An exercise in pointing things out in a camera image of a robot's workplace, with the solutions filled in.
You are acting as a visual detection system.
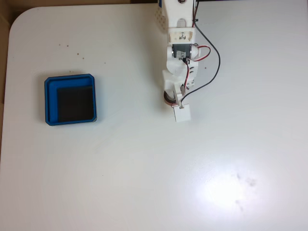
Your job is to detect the red tape roll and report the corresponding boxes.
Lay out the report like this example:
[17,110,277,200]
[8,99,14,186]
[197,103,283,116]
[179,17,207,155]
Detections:
[163,90,180,107]

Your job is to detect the blue square box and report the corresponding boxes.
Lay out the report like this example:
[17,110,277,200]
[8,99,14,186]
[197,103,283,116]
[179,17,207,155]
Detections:
[44,73,98,127]

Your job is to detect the black foam pad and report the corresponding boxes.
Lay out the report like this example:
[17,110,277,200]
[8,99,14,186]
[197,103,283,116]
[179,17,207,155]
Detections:
[56,85,95,121]

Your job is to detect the red white servo wire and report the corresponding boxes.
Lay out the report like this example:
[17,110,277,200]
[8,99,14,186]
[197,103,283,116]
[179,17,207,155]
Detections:
[181,45,212,94]

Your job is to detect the white square camera box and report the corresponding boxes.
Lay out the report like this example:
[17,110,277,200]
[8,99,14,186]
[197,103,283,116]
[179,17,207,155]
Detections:
[173,103,193,123]

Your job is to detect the black cable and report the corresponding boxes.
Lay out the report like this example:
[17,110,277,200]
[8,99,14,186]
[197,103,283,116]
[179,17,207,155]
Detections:
[179,0,221,106]

